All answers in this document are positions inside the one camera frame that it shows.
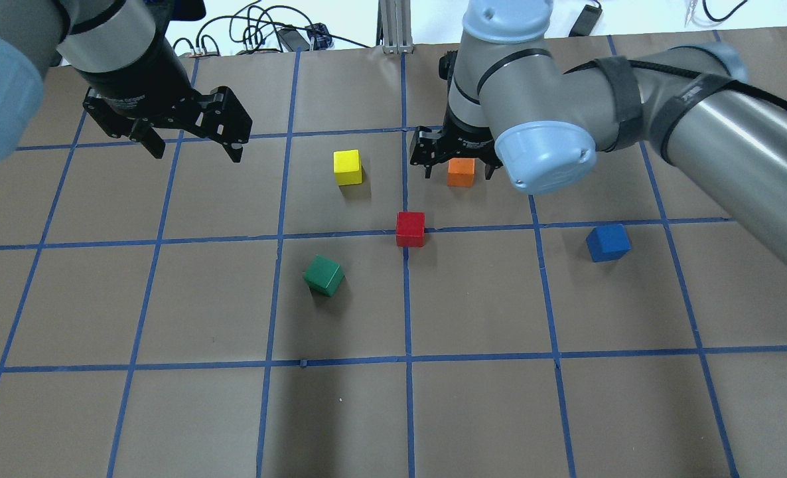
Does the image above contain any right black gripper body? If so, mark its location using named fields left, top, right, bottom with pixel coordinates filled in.
left=437, top=52, right=502, bottom=167

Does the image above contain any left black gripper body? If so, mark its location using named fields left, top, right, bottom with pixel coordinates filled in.
left=83, top=33, right=205, bottom=136

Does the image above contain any red block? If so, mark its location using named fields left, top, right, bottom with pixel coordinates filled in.
left=395, top=211, right=426, bottom=248

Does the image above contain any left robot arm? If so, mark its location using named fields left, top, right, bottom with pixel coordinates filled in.
left=0, top=1, right=253, bottom=163

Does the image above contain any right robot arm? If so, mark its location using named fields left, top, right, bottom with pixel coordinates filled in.
left=409, top=1, right=787, bottom=266

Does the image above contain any orange block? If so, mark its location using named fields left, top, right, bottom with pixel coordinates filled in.
left=446, top=157, right=476, bottom=188

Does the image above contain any yellow block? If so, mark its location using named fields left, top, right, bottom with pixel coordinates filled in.
left=332, top=149, right=364, bottom=187

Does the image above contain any blue block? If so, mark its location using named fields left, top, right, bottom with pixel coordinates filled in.
left=585, top=223, right=632, bottom=263

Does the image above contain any green block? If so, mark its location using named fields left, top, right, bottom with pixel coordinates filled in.
left=303, top=254, right=345, bottom=297

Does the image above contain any black power adapter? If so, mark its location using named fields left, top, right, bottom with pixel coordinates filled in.
left=276, top=25, right=312, bottom=52

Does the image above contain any black power brick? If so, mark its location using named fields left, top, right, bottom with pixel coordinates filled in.
left=567, top=4, right=603, bottom=37

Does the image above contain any black cable bundle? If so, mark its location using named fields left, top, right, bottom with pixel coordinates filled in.
left=171, top=1, right=374, bottom=59

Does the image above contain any aluminium frame post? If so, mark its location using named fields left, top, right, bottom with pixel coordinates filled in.
left=376, top=0, right=414, bottom=54

